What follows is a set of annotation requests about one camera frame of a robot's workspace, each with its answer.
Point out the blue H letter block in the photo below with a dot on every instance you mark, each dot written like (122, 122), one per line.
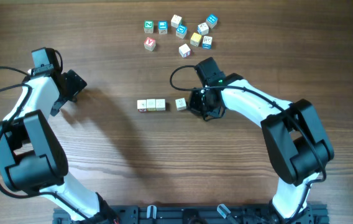
(207, 42)

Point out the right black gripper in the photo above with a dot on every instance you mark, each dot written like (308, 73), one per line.
(193, 105)

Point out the blue D letter block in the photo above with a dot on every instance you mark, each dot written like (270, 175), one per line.
(181, 31)

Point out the blue edged picture block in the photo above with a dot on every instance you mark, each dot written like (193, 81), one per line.
(203, 28)

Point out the yellow top block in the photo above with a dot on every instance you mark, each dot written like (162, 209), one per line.
(195, 39)

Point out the red I side block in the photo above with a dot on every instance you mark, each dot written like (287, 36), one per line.
(184, 50)

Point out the plain top wooden block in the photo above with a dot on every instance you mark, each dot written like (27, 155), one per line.
(176, 21)

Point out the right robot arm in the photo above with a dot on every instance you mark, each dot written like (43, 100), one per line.
(296, 141)

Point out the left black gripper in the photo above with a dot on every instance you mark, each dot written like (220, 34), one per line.
(77, 84)

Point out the blue top far block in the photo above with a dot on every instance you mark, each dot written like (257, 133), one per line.
(211, 21)

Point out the green N letter block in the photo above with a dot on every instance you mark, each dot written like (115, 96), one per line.
(148, 27)

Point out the plain Z wooden block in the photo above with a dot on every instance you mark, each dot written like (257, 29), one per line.
(160, 104)

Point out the red A side block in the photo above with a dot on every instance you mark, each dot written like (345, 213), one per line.
(142, 105)

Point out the plain wooden green block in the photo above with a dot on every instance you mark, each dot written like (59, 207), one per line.
(151, 104)

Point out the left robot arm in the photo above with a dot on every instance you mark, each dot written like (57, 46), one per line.
(32, 161)

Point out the red V letter block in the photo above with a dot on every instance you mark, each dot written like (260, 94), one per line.
(150, 44)

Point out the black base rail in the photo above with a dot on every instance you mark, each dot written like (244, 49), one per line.
(253, 213)

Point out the yellow turtle picture block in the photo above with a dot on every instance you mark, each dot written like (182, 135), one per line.
(180, 104)

